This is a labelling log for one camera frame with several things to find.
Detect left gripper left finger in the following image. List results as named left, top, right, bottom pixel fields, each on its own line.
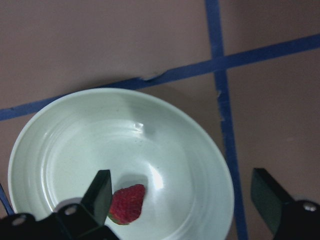
left=80, top=169, right=112, bottom=225

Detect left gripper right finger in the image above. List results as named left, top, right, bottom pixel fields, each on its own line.
left=250, top=168, right=295, bottom=235

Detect light green plate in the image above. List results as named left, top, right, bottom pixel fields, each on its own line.
left=8, top=88, right=234, bottom=240

